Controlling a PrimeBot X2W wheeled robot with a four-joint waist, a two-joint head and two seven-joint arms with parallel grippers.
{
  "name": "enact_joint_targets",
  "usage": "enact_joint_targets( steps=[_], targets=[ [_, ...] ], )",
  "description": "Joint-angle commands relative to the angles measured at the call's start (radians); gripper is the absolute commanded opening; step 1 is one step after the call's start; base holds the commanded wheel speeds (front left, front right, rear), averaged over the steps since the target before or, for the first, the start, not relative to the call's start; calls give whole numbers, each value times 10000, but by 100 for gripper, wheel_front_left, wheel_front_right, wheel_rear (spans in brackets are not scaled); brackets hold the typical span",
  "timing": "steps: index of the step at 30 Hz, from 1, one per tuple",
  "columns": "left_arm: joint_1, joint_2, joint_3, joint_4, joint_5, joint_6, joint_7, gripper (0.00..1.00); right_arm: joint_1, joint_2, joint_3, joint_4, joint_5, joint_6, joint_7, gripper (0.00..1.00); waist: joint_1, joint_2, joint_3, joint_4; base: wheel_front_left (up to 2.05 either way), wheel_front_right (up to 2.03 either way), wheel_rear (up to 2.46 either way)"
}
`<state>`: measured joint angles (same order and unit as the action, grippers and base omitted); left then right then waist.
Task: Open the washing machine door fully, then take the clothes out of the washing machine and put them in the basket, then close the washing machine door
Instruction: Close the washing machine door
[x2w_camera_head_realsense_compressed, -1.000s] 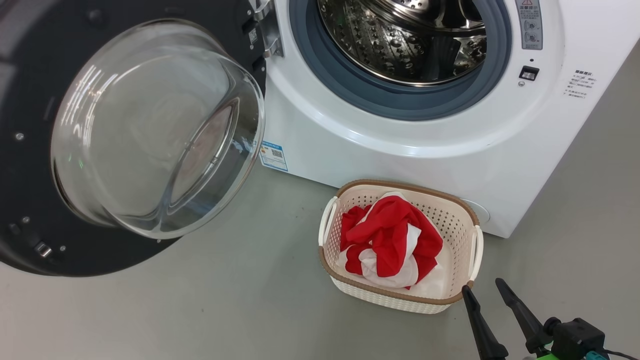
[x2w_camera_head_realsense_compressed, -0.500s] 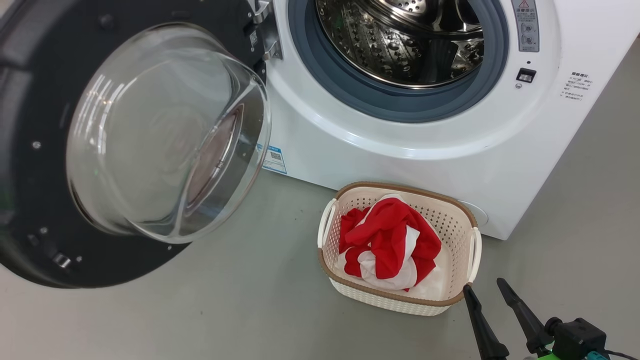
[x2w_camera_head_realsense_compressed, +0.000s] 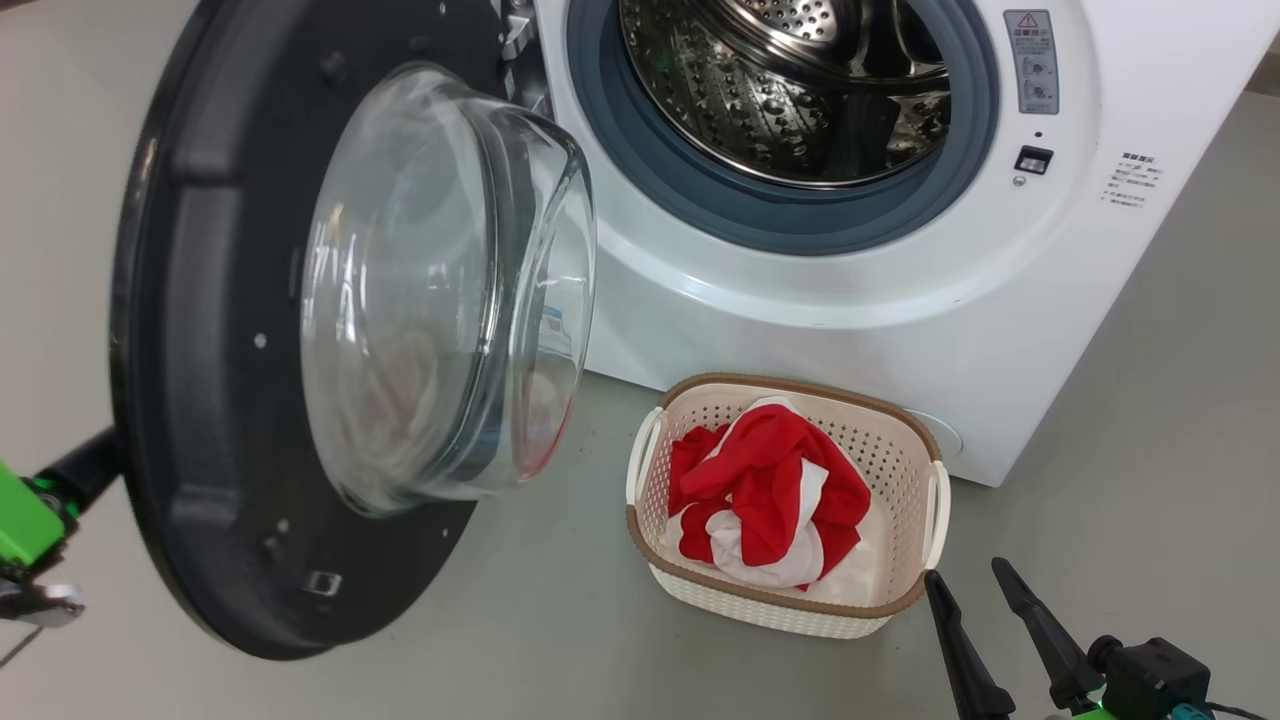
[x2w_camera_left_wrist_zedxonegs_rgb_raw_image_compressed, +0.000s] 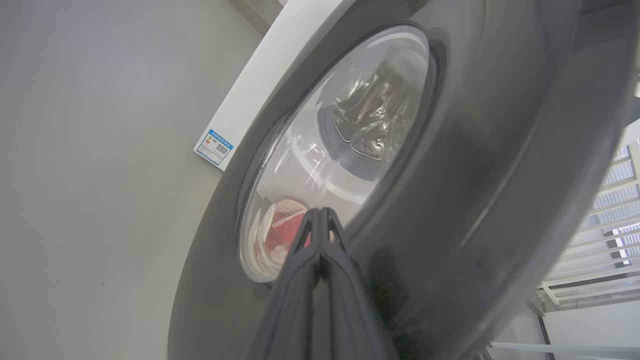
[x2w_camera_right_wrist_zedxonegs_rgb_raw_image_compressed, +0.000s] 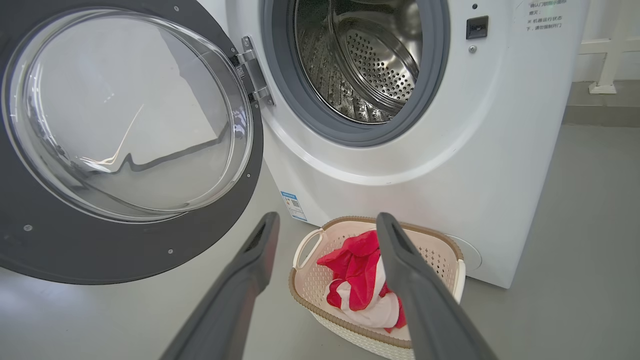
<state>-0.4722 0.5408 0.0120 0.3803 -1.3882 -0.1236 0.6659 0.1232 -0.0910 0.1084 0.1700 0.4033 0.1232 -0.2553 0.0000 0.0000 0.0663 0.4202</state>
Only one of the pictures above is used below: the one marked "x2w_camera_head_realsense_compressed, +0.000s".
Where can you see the black round glass door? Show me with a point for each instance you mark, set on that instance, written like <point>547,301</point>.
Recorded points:
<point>210,380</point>

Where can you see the grey warning label sticker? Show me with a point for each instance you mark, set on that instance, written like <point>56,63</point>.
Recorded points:
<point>1032,65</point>

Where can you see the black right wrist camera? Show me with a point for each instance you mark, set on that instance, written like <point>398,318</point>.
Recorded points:
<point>1160,680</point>

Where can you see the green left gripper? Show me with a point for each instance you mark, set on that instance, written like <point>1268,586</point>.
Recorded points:
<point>25,525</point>

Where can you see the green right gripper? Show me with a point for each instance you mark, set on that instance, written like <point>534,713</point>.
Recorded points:
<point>1085,712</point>

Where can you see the cream basket brown rim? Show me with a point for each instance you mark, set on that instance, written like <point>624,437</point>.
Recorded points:
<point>780,610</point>

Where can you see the red and white garment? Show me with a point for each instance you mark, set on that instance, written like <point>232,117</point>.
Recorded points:
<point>770,490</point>

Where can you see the white front-load washing machine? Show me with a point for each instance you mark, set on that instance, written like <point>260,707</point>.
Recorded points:
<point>880,330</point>

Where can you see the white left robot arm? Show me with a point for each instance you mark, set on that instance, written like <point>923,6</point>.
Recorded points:
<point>40,605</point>

